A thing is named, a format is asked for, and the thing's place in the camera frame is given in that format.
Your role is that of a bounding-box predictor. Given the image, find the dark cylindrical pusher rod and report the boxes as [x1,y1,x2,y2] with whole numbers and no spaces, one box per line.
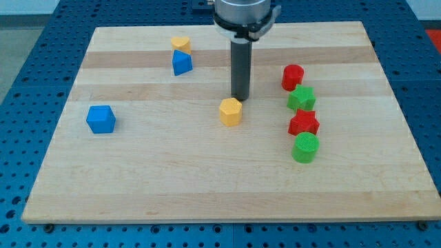
[230,42,252,101]

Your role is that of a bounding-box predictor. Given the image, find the yellow hexagon block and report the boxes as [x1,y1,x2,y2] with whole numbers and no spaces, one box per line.
[219,98,243,127]

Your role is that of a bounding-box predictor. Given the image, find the blue triangle block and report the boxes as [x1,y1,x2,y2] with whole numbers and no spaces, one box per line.
[172,50,193,76]

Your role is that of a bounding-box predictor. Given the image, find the red cylinder block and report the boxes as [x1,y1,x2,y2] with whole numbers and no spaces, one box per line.
[281,64,305,92]

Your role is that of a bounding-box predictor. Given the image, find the yellow heart block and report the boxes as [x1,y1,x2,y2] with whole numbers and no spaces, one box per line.
[170,37,192,54]

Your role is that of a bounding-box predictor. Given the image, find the green star block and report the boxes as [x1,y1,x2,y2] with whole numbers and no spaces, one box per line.
[287,84,316,111]

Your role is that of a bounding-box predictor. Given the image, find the red star block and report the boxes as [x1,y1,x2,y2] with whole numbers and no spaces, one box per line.
[287,109,320,136]

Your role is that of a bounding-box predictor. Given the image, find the green cylinder block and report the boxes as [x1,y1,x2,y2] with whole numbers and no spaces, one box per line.
[291,132,320,163]

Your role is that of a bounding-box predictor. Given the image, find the wooden board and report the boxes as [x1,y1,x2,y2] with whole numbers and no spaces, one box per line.
[22,21,440,224]

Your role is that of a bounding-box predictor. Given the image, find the blue cube block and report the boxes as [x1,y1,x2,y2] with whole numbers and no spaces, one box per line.
[86,105,116,134]

